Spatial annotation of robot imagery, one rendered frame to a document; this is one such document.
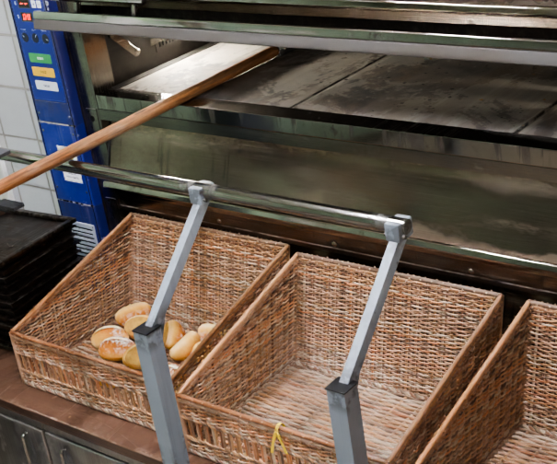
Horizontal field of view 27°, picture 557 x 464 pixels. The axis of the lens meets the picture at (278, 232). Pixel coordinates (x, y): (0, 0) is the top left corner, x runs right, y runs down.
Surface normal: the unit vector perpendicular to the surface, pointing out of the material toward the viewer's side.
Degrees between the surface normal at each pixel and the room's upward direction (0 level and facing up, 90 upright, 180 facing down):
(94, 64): 90
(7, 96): 90
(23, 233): 0
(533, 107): 0
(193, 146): 70
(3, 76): 90
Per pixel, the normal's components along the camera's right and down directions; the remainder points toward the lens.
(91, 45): 0.77, 0.15
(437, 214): -0.63, 0.07
